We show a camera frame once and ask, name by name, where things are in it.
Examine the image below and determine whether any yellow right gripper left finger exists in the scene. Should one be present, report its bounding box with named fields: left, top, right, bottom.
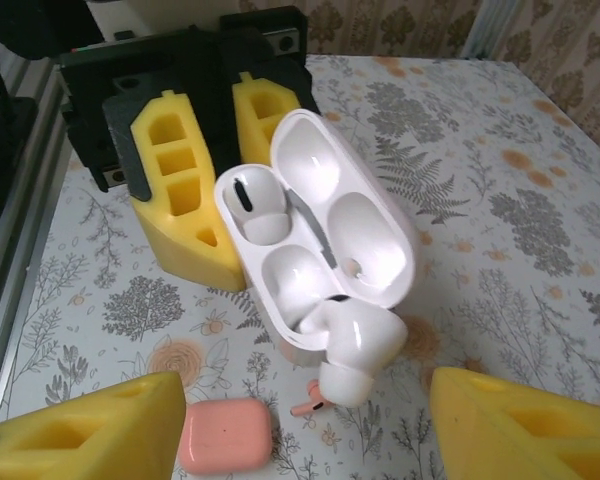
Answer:
left=0, top=372, right=187, bottom=480

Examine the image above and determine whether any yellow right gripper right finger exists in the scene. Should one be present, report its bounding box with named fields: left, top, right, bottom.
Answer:
left=428, top=366, right=600, bottom=480

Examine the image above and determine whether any white wireless earbud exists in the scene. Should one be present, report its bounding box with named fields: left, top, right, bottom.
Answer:
left=223, top=165, right=291, bottom=246
left=299, top=294, right=409, bottom=409

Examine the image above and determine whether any pink earbud charging case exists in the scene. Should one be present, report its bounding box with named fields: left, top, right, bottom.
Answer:
left=176, top=397, right=275, bottom=476

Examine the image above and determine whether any white earbud charging case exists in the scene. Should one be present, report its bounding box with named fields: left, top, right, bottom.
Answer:
left=212, top=108, right=422, bottom=369

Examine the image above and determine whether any pink wireless earbud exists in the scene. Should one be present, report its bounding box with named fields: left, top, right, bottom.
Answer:
left=289, top=378, right=332, bottom=419

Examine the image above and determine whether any floral patterned table cover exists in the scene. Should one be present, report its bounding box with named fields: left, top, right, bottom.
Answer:
left=0, top=52, right=600, bottom=480

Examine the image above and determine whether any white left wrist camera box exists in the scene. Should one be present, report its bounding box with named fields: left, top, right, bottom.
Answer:
left=89, top=0, right=151, bottom=41

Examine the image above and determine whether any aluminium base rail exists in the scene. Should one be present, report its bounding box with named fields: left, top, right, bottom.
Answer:
left=0, top=59, right=74, bottom=451

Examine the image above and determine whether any aluminium frame corner post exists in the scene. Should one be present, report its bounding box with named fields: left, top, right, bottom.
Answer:
left=462, top=0, right=507, bottom=61

